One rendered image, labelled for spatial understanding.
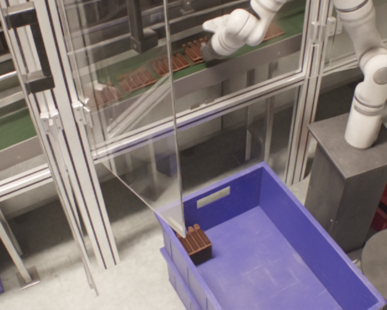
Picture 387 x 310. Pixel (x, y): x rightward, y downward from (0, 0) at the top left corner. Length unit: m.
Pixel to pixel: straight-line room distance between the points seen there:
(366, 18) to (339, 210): 0.67
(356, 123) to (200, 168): 0.91
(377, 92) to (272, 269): 0.65
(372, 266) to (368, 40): 0.72
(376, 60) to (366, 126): 0.22
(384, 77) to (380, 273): 0.64
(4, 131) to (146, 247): 0.75
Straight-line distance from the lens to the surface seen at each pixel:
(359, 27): 1.28
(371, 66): 1.36
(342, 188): 1.57
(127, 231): 2.01
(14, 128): 1.53
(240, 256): 1.66
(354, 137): 1.53
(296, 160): 2.03
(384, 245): 1.73
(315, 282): 1.63
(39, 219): 2.13
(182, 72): 1.57
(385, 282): 1.66
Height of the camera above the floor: 1.63
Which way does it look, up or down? 45 degrees down
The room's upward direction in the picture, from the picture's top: 3 degrees counter-clockwise
